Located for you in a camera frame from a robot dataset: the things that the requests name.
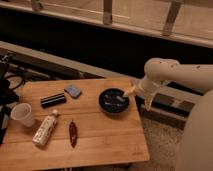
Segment black rectangular box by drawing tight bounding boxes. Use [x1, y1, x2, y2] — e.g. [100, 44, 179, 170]
[40, 93, 66, 108]

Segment red chili pepper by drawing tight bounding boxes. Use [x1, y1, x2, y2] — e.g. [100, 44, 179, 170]
[69, 121, 78, 147]

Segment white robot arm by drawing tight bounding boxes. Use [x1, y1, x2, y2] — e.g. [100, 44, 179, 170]
[124, 58, 213, 171]

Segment blue sponge block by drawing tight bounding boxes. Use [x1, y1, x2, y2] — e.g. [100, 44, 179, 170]
[64, 85, 81, 99]

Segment clear plastic cup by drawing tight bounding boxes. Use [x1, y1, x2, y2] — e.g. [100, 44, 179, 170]
[11, 103, 35, 127]

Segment black ceramic bowl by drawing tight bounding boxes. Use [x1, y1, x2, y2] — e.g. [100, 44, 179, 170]
[98, 88, 130, 115]

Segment metal railing post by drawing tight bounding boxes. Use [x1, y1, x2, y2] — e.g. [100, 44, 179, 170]
[162, 0, 183, 36]
[31, 0, 43, 12]
[102, 0, 113, 25]

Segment wooden table board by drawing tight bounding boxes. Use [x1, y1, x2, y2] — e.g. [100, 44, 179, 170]
[0, 78, 150, 171]

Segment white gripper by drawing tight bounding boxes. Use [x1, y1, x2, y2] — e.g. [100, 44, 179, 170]
[123, 77, 161, 111]

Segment black equipment with cables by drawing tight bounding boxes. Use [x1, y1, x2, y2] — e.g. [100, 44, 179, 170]
[0, 53, 19, 145]

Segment white plastic bottle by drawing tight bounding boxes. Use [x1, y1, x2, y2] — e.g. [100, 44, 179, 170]
[32, 109, 59, 147]

